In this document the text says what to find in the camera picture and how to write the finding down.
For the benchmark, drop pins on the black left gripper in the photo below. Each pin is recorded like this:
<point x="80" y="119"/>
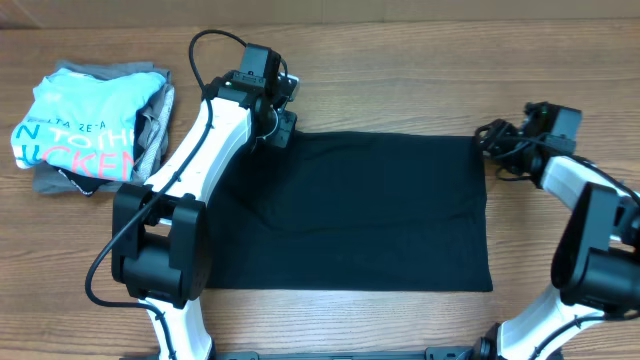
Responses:
<point x="282" y="136"/>

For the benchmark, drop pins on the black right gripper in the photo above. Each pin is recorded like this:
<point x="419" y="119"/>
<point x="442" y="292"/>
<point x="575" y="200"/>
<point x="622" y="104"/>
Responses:
<point x="497" y="135"/>

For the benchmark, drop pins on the black t-shirt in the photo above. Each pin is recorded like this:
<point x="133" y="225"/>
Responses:
<point x="353" y="211"/>

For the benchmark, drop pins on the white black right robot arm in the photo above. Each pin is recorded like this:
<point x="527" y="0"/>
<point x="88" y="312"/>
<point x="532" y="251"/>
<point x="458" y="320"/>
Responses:
<point x="595" y="268"/>

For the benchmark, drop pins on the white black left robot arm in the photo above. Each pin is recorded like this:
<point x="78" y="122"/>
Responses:
<point x="160" y="228"/>

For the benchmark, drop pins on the grey striped folded garment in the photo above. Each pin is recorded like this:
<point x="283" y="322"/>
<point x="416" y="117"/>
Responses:
<point x="152" y="138"/>

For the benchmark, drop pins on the light blue printed t-shirt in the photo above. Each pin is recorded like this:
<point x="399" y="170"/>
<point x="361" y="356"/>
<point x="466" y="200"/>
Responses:
<point x="83" y="124"/>

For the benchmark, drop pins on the black folded garment in stack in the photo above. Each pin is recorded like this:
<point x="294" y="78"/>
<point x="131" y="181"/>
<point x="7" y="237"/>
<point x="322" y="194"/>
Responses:
<point x="86" y="185"/>

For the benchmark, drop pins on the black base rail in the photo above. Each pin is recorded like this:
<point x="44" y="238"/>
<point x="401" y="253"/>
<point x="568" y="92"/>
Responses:
<point x="431" y="353"/>

